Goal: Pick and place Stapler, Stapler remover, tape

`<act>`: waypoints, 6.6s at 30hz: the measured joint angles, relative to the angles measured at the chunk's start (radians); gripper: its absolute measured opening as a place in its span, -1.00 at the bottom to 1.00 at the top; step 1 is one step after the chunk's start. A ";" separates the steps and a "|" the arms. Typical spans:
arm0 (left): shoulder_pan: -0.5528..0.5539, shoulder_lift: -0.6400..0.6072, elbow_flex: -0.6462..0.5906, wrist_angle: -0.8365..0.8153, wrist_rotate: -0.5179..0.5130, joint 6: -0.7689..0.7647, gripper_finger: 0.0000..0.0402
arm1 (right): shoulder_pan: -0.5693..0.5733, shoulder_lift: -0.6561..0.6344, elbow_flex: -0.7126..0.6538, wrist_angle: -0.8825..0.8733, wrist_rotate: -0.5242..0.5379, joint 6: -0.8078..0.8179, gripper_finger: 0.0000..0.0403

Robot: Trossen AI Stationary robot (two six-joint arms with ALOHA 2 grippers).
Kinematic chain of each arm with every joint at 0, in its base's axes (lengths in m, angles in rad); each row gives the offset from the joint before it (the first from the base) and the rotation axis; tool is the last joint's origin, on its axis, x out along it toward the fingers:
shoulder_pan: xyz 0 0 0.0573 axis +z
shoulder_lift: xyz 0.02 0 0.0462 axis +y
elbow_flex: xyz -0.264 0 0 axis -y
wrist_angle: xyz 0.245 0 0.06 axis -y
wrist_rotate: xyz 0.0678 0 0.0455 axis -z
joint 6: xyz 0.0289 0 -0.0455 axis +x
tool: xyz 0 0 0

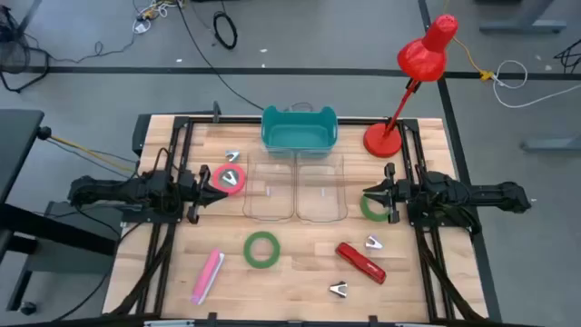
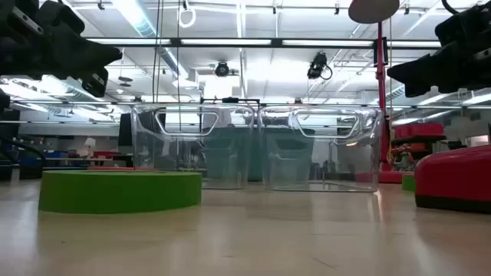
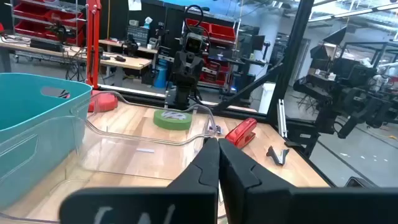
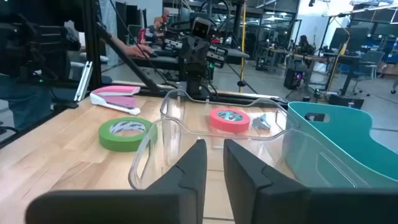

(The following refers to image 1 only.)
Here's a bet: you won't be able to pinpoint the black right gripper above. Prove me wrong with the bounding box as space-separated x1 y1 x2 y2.
362 163 412 225

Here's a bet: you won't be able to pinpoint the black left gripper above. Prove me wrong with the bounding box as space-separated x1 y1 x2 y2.
181 164 230 225

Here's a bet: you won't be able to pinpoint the green tape roll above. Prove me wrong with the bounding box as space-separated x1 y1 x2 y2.
242 230 281 270
359 194 391 223

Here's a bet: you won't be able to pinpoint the pink tape roll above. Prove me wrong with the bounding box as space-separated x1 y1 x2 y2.
212 163 247 196

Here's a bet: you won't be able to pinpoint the red stapler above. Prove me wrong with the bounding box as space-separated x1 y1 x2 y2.
334 242 388 285

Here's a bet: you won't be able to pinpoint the pink stapler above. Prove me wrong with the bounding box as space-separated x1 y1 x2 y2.
190 247 226 306

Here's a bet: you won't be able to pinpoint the red desk lamp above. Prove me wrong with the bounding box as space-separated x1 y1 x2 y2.
362 13 459 159

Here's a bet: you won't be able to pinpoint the clear plastic bin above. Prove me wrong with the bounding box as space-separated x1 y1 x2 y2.
241 152 299 223
295 152 350 224

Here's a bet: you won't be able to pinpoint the teal plastic bin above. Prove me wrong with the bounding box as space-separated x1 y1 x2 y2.
261 104 340 160

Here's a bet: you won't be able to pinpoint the grey desk foot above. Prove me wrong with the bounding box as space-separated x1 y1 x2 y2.
520 134 581 154
478 0 568 35

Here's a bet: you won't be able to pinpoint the black desk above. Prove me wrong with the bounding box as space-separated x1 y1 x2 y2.
0 108 120 315

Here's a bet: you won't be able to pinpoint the black aluminium table frame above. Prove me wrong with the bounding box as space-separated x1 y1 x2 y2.
108 100 490 327

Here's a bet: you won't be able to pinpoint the thin yellow cable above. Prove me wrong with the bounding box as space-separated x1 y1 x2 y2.
48 133 138 174

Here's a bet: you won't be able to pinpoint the long black floor cable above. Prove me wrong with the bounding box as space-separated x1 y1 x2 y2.
175 0 265 112

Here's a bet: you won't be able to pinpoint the black coiled floor cable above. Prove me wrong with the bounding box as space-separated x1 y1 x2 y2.
212 10 239 51

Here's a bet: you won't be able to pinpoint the yellow extension cord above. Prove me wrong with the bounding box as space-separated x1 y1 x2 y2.
442 0 496 83

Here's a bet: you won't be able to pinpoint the white floor cable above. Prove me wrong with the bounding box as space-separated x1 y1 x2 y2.
492 59 581 110

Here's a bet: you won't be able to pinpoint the tangled cables with white adapter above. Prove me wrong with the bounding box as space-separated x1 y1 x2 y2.
131 0 187 35

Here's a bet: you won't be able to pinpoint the black wire mesh fan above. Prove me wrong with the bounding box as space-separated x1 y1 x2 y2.
0 4 51 94

